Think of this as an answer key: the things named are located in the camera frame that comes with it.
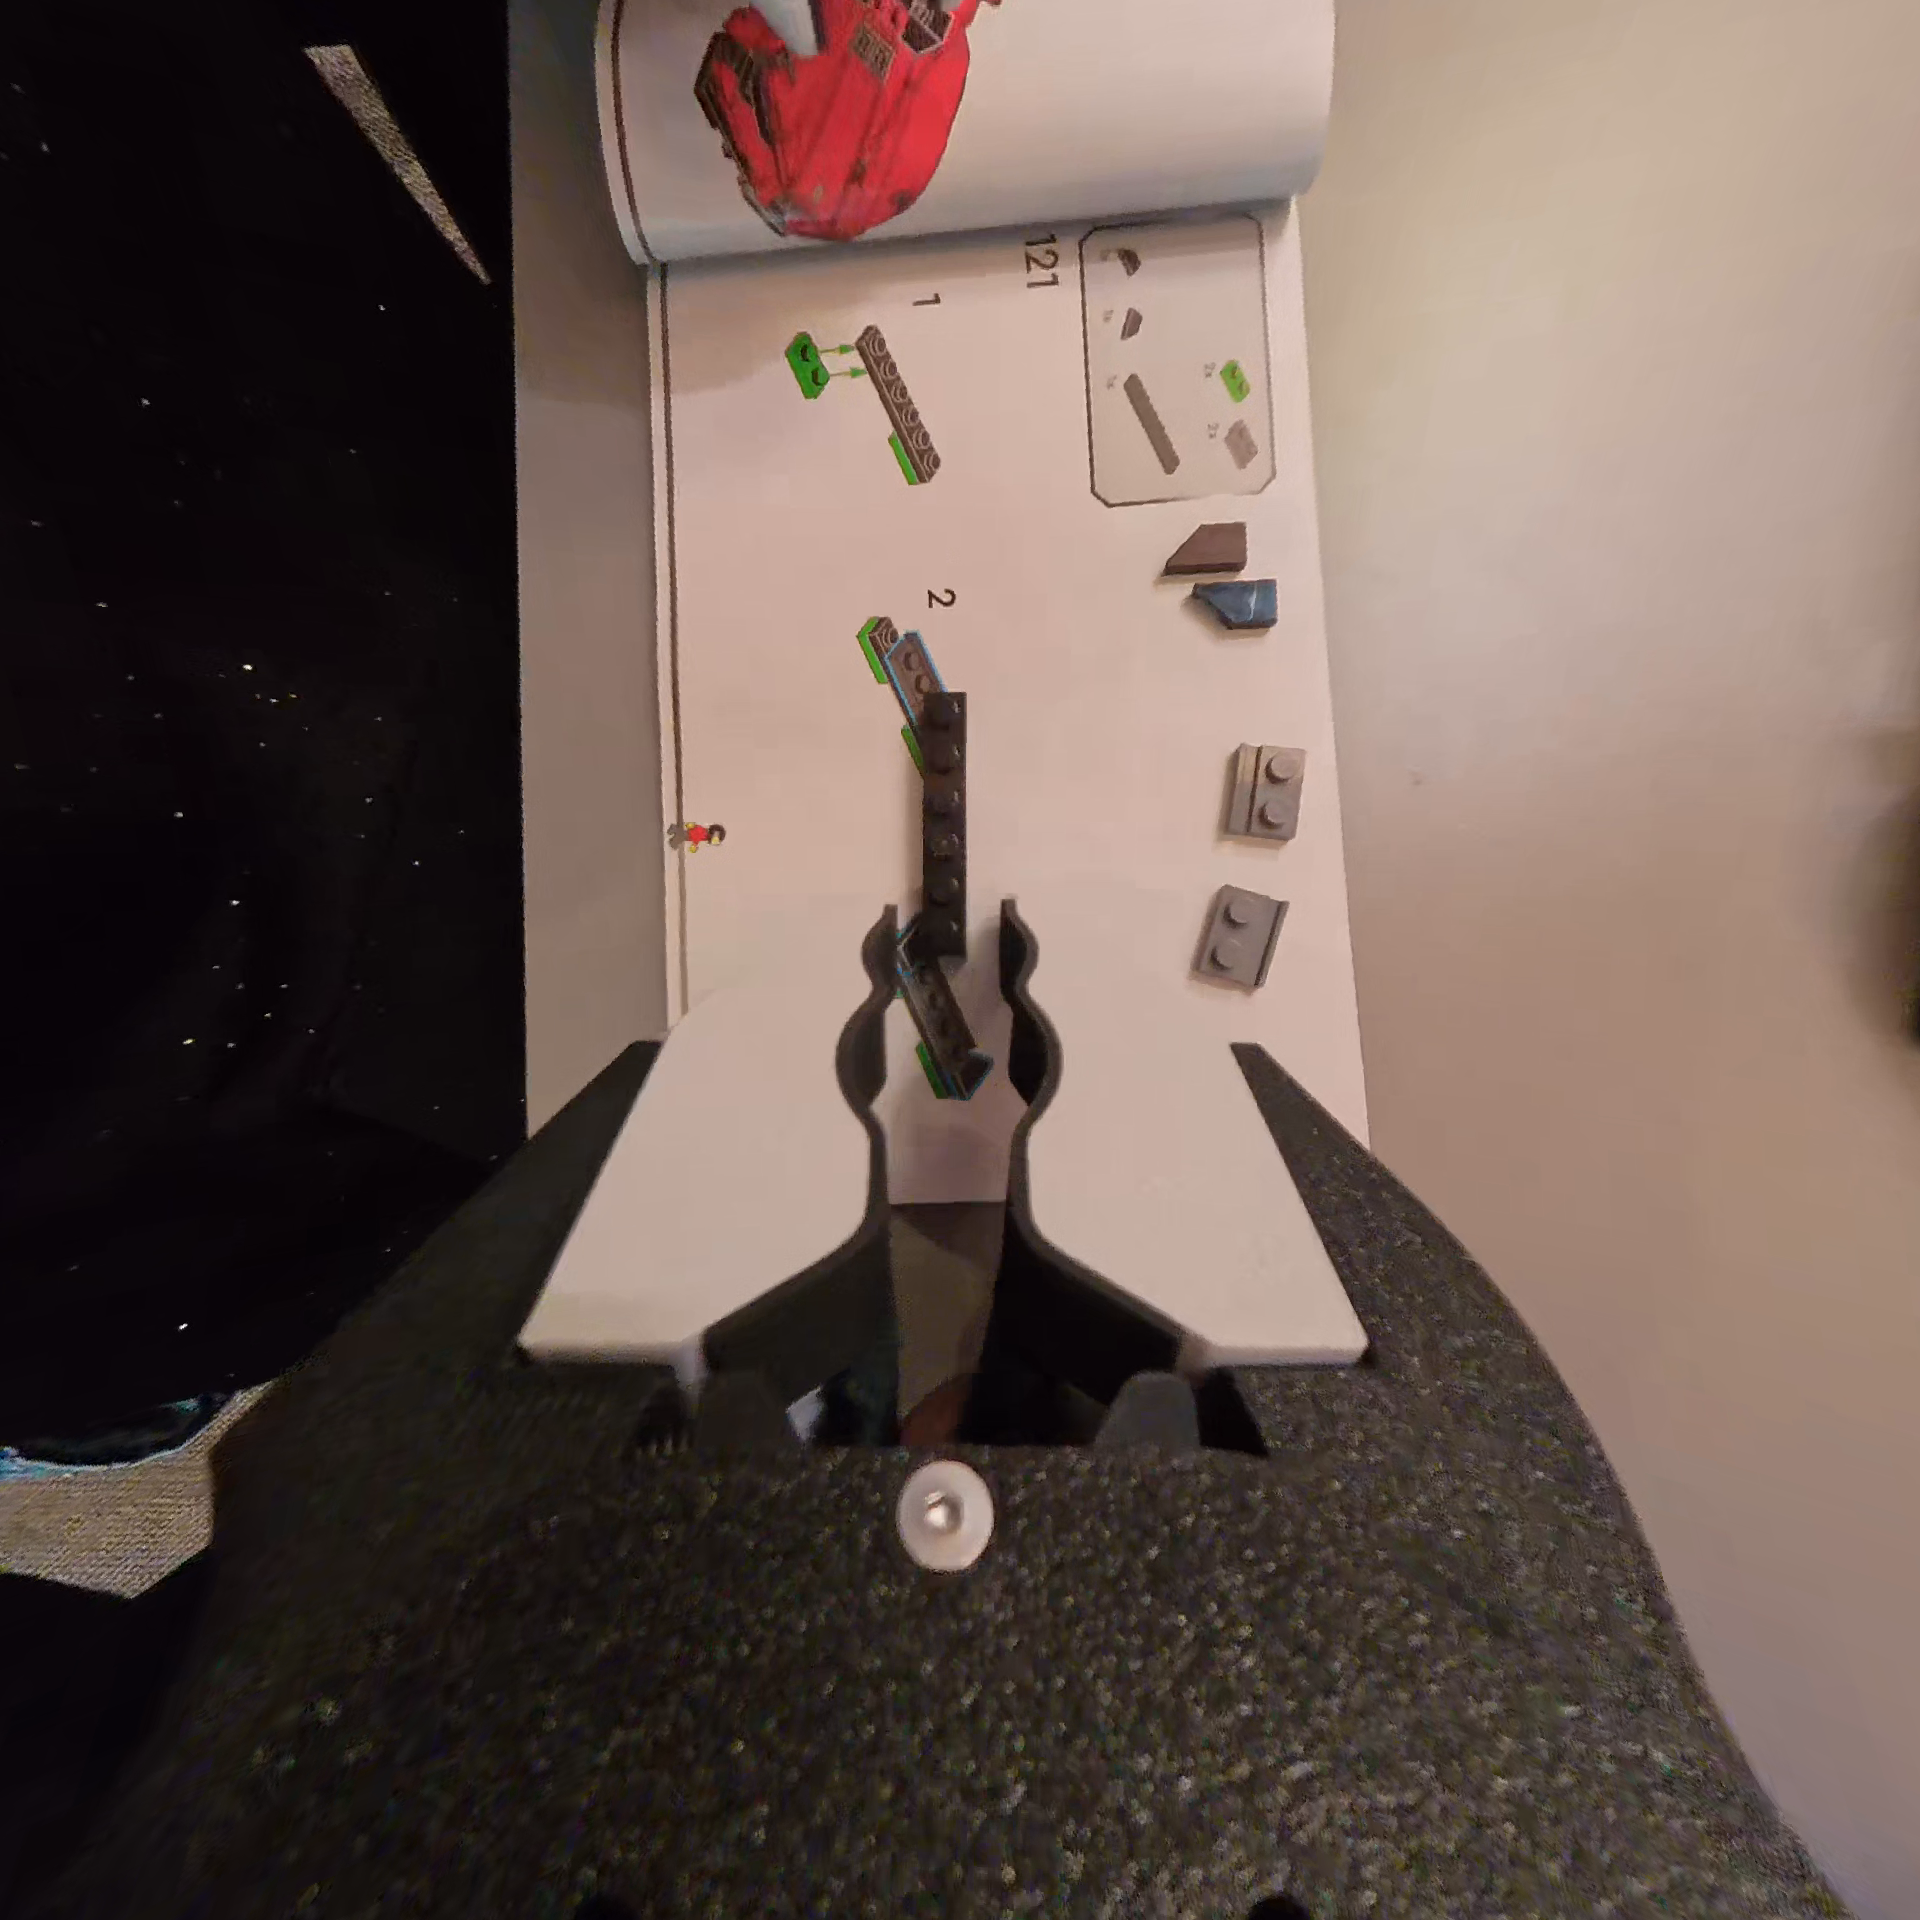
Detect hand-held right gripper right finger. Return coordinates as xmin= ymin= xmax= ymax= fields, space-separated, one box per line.
xmin=997 ymin=893 xmax=1375 ymax=1376

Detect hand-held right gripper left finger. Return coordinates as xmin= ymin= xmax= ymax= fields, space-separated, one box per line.
xmin=514 ymin=896 xmax=904 ymax=1384

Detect grey lego plate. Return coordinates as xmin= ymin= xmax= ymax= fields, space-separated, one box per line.
xmin=1194 ymin=885 xmax=1291 ymax=990
xmin=1219 ymin=742 xmax=1307 ymax=843

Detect black long lego plate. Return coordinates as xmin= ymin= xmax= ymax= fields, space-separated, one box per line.
xmin=916 ymin=693 xmax=972 ymax=958

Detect white lego instruction booklet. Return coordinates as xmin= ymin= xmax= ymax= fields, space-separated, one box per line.
xmin=595 ymin=0 xmax=1375 ymax=1208

